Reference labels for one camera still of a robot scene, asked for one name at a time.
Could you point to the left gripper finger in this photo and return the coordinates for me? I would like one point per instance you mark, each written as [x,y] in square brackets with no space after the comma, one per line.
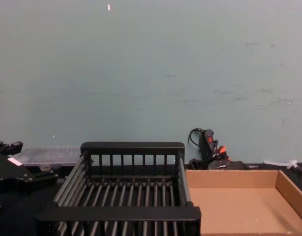
[12,148]
[40,178]

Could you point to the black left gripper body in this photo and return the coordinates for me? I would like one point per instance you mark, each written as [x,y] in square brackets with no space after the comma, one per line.
[8,172]

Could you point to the white three-armed plastic piece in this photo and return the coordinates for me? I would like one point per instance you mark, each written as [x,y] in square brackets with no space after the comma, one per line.
[292,164]

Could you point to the clear plastic case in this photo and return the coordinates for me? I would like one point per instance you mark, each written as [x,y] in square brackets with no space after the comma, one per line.
[50,156]

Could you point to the shallow brown cardboard tray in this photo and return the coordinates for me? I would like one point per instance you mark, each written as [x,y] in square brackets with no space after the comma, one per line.
[239,201]

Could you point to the black rack with steel bars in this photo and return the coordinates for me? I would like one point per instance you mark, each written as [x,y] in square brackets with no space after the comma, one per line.
[116,216]

